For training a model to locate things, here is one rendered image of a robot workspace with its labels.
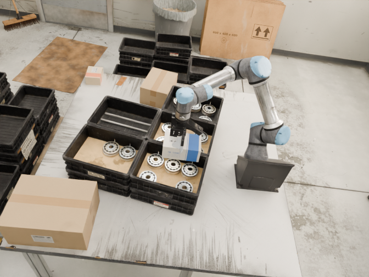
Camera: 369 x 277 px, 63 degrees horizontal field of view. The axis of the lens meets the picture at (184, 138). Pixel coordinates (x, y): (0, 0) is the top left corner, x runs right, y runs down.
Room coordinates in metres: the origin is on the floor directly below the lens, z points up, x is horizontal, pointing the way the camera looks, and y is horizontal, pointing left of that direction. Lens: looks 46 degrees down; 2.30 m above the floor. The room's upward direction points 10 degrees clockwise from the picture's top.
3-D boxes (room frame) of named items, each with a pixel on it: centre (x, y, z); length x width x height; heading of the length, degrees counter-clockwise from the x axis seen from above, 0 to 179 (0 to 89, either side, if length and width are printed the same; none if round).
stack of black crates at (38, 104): (1.88, 1.38, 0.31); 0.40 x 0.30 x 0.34; 4
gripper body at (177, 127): (1.11, 0.04, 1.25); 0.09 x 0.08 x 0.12; 94
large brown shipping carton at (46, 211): (0.75, 0.61, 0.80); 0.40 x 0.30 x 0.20; 96
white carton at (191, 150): (1.11, 0.01, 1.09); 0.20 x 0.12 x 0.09; 94
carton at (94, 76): (2.05, 0.84, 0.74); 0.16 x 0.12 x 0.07; 9
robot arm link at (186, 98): (1.11, 0.03, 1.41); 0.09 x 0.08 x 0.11; 135
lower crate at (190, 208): (1.09, 0.05, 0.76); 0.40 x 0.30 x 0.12; 83
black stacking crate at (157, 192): (1.09, 0.05, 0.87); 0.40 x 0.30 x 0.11; 83
